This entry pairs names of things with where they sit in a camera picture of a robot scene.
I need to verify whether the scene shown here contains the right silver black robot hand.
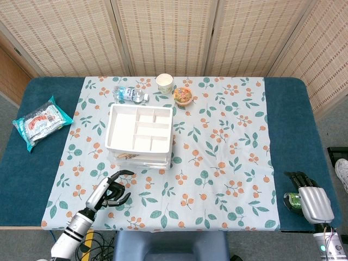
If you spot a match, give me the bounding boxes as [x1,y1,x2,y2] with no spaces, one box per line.
[283,170,335,225]

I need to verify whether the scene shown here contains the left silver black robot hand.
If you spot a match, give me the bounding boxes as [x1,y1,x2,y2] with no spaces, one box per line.
[85,170,135,212]

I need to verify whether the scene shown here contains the green can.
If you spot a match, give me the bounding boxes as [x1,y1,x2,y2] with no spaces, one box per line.
[284,191,302,209]

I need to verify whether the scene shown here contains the clear plastic drawer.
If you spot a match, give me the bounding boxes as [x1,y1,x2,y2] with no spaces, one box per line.
[108,148,172,166]

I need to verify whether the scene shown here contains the white drawer organizer box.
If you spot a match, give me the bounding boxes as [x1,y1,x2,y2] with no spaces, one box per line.
[104,103,174,170]

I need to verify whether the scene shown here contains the clear plastic water bottle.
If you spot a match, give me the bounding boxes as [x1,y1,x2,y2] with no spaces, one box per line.
[113,85,150,103]

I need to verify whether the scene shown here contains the white sneaker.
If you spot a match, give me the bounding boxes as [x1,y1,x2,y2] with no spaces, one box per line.
[334,158,348,194]

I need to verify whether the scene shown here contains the yellow floor tape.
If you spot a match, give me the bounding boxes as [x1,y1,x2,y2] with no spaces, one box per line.
[81,229,95,261]

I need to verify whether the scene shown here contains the wooden pen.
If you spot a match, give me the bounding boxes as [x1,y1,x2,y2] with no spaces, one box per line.
[115,152,141,160]

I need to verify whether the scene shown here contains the blue padded chair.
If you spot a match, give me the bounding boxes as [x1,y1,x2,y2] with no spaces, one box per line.
[113,230,231,261]

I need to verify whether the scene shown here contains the teal snack package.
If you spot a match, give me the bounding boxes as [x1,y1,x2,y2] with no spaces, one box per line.
[12,95,74,152]

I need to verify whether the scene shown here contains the floral fruit print tablecloth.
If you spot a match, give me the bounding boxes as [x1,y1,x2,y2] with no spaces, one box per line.
[40,76,281,232]

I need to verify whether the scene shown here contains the orange jelly cup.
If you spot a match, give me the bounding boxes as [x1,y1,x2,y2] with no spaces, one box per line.
[173,86,194,106]

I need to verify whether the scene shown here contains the white paper cup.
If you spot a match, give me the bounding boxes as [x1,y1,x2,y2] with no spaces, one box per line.
[156,73,174,95]

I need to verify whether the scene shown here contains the woven bamboo folding screen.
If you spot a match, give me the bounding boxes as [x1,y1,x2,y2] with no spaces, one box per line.
[0,0,348,117]

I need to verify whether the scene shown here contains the black floor cables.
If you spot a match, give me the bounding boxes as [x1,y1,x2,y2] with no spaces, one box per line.
[74,229,116,261]

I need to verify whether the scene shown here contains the black metal frame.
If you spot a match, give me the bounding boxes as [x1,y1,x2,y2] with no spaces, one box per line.
[327,146,348,164]

